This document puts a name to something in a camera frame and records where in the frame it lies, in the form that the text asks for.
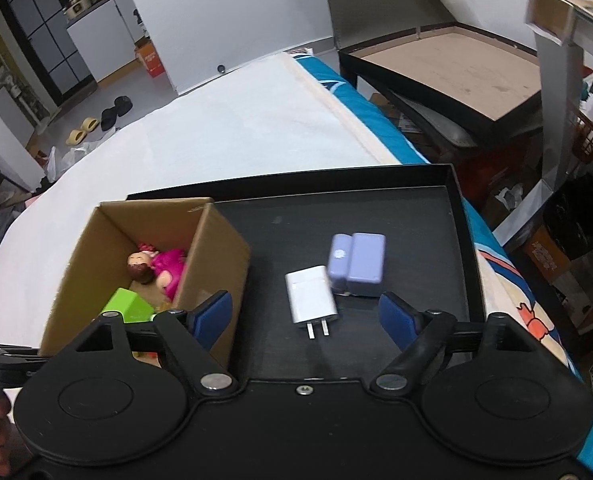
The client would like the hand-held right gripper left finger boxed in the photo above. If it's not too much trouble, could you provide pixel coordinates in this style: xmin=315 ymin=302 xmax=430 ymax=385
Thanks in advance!
xmin=71 ymin=290 xmax=240 ymax=395

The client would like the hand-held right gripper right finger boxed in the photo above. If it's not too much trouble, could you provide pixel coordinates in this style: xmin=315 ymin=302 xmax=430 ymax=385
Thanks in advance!
xmin=370 ymin=291 xmax=534 ymax=395

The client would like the purple rectangular box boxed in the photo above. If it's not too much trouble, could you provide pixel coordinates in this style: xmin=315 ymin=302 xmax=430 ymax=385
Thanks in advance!
xmin=326 ymin=232 xmax=387 ymax=298

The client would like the pink dress doll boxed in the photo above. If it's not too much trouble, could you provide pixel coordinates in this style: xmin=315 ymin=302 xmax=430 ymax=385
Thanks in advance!
xmin=149 ymin=248 xmax=187 ymax=301

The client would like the black shallow tray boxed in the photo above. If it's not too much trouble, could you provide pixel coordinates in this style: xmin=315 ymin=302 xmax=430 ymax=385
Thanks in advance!
xmin=126 ymin=164 xmax=487 ymax=381

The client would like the green toy block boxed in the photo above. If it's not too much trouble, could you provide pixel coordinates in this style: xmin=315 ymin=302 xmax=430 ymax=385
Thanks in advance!
xmin=100 ymin=287 xmax=157 ymax=323

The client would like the brown-haired doll head figurine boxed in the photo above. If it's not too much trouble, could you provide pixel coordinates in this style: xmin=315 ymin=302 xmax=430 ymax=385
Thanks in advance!
xmin=126 ymin=243 xmax=158 ymax=286

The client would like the white wall charger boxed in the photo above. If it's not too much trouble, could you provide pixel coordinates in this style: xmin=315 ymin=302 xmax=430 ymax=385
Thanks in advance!
xmin=285 ymin=265 xmax=339 ymax=339

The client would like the brown printed carton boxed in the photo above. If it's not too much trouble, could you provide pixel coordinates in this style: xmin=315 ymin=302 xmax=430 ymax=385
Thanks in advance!
xmin=522 ymin=225 xmax=572 ymax=276

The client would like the blue printed bedsheet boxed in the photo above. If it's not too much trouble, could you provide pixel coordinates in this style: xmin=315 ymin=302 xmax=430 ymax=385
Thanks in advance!
xmin=291 ymin=52 xmax=593 ymax=480

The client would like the clear plastic bag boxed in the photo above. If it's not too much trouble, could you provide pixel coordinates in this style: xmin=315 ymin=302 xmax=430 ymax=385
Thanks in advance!
xmin=44 ymin=146 xmax=84 ymax=183

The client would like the orange cardboard box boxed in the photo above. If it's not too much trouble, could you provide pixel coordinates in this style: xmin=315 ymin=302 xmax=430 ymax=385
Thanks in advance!
xmin=134 ymin=40 xmax=167 ymax=78

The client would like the dark glass door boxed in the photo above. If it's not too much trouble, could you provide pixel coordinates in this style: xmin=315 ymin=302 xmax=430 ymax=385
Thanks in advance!
xmin=0 ymin=0 xmax=97 ymax=106

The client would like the white shelf frame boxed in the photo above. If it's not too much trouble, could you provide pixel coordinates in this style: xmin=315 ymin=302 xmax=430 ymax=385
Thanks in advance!
xmin=526 ymin=0 xmax=593 ymax=193

